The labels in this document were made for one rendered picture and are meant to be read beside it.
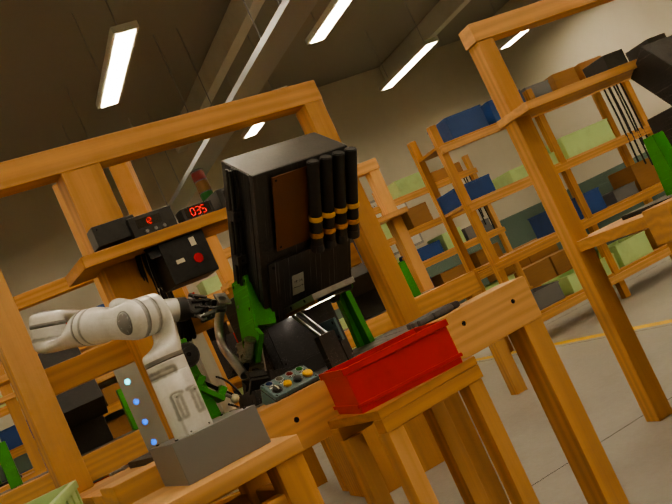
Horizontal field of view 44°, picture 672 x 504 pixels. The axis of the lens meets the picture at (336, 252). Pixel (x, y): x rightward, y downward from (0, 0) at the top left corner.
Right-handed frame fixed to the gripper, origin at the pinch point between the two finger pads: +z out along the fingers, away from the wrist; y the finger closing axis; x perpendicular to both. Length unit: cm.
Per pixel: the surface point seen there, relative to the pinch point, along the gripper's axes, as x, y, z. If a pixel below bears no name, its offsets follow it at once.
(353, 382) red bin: -22, -69, 5
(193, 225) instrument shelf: -11.9, 30.5, 0.9
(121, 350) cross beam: 28.0, 18.8, -23.3
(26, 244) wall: 499, 883, 125
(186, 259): -3.1, 23.4, -2.9
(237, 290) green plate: -6.1, -1.6, 4.7
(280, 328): 9.0, -4.3, 21.6
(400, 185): 266, 586, 525
